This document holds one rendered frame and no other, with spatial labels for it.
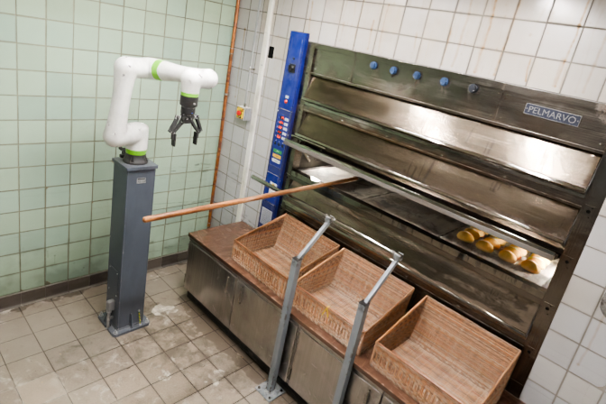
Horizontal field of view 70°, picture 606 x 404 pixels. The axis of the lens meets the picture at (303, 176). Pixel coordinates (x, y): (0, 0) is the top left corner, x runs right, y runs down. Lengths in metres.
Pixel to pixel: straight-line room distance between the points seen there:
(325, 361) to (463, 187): 1.23
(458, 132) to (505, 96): 0.29
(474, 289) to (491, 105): 0.99
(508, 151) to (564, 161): 0.25
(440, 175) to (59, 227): 2.59
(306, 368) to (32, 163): 2.15
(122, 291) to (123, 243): 0.37
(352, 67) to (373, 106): 0.31
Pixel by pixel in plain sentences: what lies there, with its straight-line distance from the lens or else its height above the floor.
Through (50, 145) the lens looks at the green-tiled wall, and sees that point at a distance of 3.29.
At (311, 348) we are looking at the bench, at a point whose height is 0.46.
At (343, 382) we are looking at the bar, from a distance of 2.54.
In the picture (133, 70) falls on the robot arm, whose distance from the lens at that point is 2.59.
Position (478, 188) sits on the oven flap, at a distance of 2.48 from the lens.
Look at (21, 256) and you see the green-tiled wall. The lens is 3.56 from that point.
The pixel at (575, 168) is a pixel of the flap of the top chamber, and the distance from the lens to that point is 2.34.
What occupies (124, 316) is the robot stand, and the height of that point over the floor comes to 0.12.
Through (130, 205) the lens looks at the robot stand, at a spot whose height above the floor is 0.95.
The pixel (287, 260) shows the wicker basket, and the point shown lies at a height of 0.59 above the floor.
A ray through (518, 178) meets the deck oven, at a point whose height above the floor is 1.67.
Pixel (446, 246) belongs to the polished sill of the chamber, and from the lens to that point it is 2.61.
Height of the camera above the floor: 2.14
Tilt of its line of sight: 18 degrees down
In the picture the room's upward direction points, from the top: 11 degrees clockwise
